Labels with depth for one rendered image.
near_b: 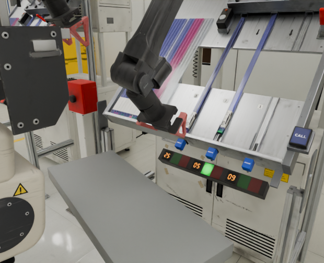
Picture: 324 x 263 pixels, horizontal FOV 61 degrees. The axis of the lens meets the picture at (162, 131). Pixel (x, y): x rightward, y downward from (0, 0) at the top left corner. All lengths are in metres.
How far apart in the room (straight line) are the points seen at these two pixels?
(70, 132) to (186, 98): 1.18
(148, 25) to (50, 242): 1.28
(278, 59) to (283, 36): 1.72
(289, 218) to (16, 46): 0.75
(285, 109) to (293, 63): 1.89
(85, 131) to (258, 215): 0.94
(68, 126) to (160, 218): 1.37
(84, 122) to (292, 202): 1.07
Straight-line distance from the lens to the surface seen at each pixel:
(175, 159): 0.86
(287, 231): 0.88
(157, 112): 0.69
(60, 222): 1.75
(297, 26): 1.06
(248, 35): 1.07
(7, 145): 0.51
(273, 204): 1.21
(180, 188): 1.41
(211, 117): 0.88
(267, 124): 0.83
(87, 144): 1.55
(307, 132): 0.76
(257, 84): 2.83
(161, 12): 0.62
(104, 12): 2.09
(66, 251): 1.56
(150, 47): 0.59
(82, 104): 1.43
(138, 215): 0.73
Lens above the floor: 1.05
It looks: 21 degrees down
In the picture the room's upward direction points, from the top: straight up
